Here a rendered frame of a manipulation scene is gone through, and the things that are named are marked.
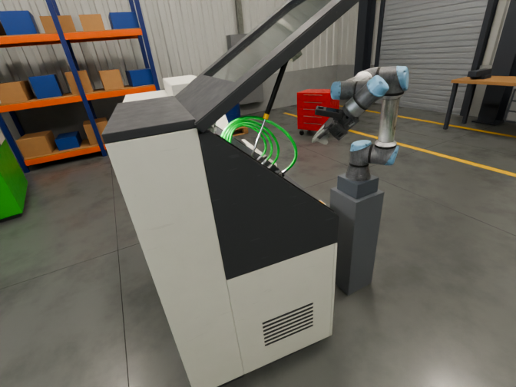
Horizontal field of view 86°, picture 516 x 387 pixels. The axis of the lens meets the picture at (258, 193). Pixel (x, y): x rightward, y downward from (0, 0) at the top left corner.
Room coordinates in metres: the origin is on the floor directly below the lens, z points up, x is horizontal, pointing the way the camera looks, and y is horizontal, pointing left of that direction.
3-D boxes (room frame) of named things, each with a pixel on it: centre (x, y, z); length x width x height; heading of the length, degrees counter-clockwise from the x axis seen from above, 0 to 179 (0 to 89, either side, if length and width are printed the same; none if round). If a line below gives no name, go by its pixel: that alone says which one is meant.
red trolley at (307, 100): (5.59, -1.35, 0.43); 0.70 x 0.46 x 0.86; 49
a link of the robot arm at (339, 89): (1.41, -0.53, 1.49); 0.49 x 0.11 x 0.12; 145
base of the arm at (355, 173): (1.59, -0.65, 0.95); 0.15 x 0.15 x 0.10
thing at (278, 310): (1.33, 0.01, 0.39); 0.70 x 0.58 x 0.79; 19
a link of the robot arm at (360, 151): (1.59, -0.66, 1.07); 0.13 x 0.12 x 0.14; 55
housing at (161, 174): (1.52, 0.53, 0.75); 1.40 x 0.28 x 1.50; 19
